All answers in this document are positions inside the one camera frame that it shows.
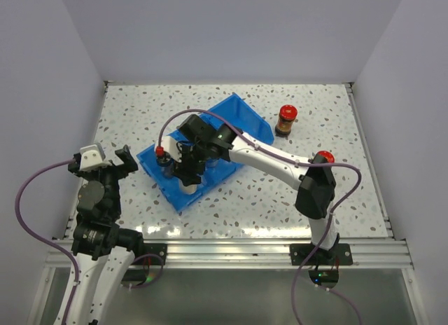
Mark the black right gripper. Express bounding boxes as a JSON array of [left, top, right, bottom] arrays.
[[171, 141, 210, 185]]

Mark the black-cap brown spice bottle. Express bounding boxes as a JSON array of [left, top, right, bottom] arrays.
[[157, 157, 174, 179]]

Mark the red-cap dark sauce jar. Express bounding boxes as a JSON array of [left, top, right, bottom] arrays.
[[275, 104, 298, 137]]

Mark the black-cap white spice bottle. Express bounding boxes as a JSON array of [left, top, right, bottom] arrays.
[[179, 182, 197, 195]]

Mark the silver-lid shaker jar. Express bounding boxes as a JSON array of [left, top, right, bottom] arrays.
[[206, 158, 220, 168]]

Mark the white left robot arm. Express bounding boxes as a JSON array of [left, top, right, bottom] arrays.
[[55, 144, 146, 324]]

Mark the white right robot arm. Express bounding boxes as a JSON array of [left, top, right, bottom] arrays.
[[176, 114, 338, 264]]

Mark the blue three-compartment plastic bin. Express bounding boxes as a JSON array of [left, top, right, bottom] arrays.
[[137, 94, 274, 212]]

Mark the red-cap brown sauce jar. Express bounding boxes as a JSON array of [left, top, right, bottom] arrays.
[[317, 151, 335, 163]]

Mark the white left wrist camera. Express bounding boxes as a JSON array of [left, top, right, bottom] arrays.
[[79, 143, 111, 172]]

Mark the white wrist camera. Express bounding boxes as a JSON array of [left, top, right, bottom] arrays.
[[79, 143, 111, 172], [154, 136, 182, 162]]

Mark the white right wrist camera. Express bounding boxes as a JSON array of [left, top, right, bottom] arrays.
[[154, 136, 182, 162]]

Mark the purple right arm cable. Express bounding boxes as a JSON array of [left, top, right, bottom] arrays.
[[156, 109, 362, 325]]

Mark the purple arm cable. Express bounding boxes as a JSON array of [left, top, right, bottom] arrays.
[[14, 158, 165, 325], [156, 109, 362, 325]]

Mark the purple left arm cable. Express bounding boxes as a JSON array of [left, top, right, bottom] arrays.
[[14, 158, 165, 325]]

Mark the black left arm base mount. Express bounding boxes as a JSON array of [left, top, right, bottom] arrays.
[[138, 243, 168, 267]]

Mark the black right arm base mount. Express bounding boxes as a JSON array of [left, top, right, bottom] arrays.
[[289, 243, 354, 266]]

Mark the aluminium front rail frame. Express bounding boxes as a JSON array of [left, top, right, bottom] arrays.
[[45, 237, 414, 270]]

